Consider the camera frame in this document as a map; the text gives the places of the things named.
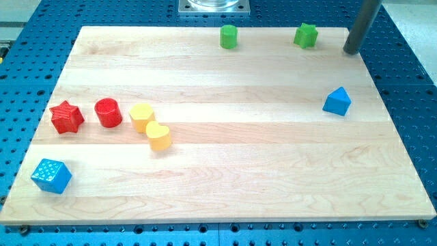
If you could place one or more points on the green star block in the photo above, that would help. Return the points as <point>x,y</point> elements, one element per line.
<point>306,36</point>

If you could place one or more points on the red star block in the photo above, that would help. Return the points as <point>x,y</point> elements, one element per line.
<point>66,117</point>

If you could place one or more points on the yellow heart block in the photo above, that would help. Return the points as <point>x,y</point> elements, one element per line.
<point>159,136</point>

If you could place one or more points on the light wooden board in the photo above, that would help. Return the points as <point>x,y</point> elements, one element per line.
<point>250,141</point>

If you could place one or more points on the yellow hexagon block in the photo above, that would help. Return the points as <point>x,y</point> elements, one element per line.
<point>140,115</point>

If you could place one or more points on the green cylinder block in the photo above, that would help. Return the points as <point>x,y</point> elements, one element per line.
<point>228,36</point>

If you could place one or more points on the red cylinder block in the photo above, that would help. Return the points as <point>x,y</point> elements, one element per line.
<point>108,112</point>

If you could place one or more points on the blue triangular prism block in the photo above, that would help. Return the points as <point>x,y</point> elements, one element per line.
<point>337,102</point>

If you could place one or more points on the blue cube block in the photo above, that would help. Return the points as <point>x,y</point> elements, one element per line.
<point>51,176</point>

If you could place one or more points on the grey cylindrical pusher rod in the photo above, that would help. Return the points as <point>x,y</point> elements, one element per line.
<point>364,20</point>

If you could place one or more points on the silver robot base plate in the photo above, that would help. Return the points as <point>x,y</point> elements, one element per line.
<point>213,7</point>

